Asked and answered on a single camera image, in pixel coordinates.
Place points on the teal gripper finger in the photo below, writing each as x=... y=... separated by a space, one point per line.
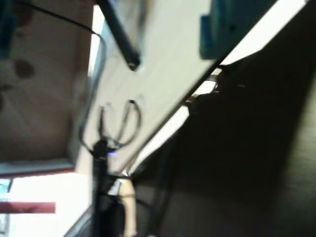
x=222 y=32
x=6 y=29

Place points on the dark metal bar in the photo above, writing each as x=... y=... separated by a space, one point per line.
x=121 y=32

